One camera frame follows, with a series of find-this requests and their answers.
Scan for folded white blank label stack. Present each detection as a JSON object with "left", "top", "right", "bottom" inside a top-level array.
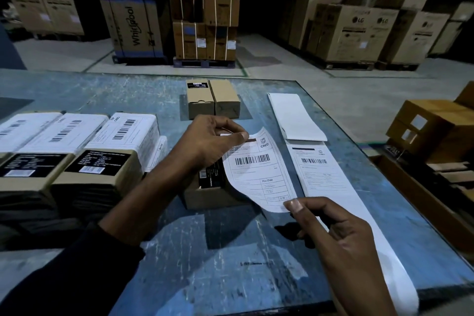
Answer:
[{"left": 267, "top": 93, "right": 329, "bottom": 142}]

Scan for small cardboard box black label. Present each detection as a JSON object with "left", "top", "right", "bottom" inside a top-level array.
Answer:
[{"left": 186, "top": 79, "right": 216, "bottom": 120}]

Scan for long white label liner strip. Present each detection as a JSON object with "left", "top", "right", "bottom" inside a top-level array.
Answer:
[{"left": 287, "top": 141, "right": 420, "bottom": 315}]

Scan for small box with shipping label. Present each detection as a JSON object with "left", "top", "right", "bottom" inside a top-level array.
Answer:
[
  {"left": 85, "top": 113, "right": 160, "bottom": 173},
  {"left": 144, "top": 135, "right": 169, "bottom": 174},
  {"left": 0, "top": 112, "right": 63, "bottom": 155},
  {"left": 17, "top": 113, "right": 110, "bottom": 156}
]

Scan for tall blue printed appliance carton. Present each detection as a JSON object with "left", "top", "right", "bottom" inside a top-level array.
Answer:
[{"left": 99, "top": 0, "right": 166, "bottom": 59}]

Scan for small plain cardboard box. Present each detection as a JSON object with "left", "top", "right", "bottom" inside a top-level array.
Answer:
[{"left": 209, "top": 79, "right": 241, "bottom": 117}]

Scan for wooden crate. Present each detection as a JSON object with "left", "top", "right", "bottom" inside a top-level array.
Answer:
[{"left": 370, "top": 155, "right": 474, "bottom": 254}]

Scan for dark wooden pallet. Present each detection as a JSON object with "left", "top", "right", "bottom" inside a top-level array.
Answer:
[
  {"left": 375, "top": 60, "right": 421, "bottom": 72},
  {"left": 173, "top": 57, "right": 237, "bottom": 69},
  {"left": 315, "top": 56, "right": 375, "bottom": 71}
]

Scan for person's left hand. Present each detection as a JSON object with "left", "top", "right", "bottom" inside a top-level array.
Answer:
[{"left": 172, "top": 115, "right": 249, "bottom": 176}]

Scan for white barcode shipping label sticker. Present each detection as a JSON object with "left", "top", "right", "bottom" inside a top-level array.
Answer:
[{"left": 220, "top": 127, "right": 298, "bottom": 213}]

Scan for plain brown box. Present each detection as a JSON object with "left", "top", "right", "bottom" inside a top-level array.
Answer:
[{"left": 455, "top": 81, "right": 474, "bottom": 109}]

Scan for group of large appliance cartons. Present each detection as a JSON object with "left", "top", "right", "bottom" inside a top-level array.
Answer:
[{"left": 278, "top": 0, "right": 474, "bottom": 67}]

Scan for white strapped brown carton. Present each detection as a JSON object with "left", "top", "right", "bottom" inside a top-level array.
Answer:
[
  {"left": 173, "top": 21, "right": 208, "bottom": 61},
  {"left": 168, "top": 0, "right": 205, "bottom": 24},
  {"left": 203, "top": 0, "right": 241, "bottom": 27},
  {"left": 205, "top": 25, "right": 238, "bottom": 62}
]

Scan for person's left forearm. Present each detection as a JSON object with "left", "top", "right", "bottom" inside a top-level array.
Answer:
[{"left": 0, "top": 151, "right": 200, "bottom": 316}]

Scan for wooden plank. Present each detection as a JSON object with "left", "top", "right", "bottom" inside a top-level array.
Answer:
[
  {"left": 426, "top": 162, "right": 472, "bottom": 173},
  {"left": 439, "top": 171, "right": 474, "bottom": 184}
]

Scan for person's right hand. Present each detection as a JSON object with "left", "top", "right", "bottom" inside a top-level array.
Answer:
[{"left": 284, "top": 197, "right": 376, "bottom": 276}]

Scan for brown box with white label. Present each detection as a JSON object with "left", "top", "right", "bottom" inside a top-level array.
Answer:
[
  {"left": 386, "top": 118, "right": 432, "bottom": 159},
  {"left": 395, "top": 99, "right": 474, "bottom": 164}
]

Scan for cardboard box large black label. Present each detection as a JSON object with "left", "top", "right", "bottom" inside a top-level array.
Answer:
[
  {"left": 0, "top": 153, "right": 75, "bottom": 213},
  {"left": 50, "top": 149, "right": 144, "bottom": 216}
]

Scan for small box under sticker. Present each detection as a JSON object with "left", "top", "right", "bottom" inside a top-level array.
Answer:
[{"left": 183, "top": 163, "right": 253, "bottom": 211}]

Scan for printed label on liner strip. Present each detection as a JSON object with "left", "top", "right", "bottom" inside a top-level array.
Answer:
[{"left": 288, "top": 143, "right": 355, "bottom": 198}]

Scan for person's right forearm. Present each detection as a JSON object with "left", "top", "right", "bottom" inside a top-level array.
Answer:
[{"left": 321, "top": 268, "right": 399, "bottom": 316}]

